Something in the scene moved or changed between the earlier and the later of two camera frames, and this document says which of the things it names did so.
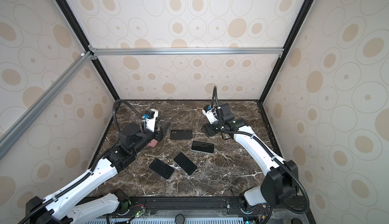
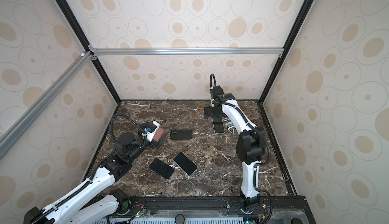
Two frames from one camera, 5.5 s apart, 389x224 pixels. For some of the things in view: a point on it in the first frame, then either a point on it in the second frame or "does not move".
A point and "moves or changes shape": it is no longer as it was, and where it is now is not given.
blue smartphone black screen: [202, 146] moves or changes shape
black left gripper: [160, 133] -> [154, 144]
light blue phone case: [202, 152] moves or changes shape
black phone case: [181, 135] does not move
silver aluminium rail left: [17, 128] does not move
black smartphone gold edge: [186, 163] does not move
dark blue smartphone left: [161, 168] does not move
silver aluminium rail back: [183, 51] does not move
